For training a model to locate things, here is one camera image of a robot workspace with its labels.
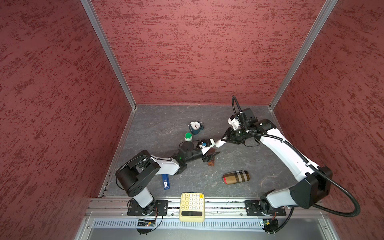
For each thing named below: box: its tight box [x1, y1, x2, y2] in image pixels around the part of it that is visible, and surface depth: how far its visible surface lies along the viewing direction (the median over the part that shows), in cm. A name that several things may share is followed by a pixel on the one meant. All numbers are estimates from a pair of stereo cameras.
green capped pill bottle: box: [184, 132, 193, 142], surface depth 94 cm
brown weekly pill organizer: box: [207, 148, 216, 167], surface depth 90 cm
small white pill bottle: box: [215, 139, 227, 148], surface depth 80 cm
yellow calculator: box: [179, 192, 205, 223], surface depth 74 cm
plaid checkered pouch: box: [222, 170, 251, 185], surface depth 83 cm
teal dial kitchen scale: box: [188, 120, 205, 135], surface depth 105 cm
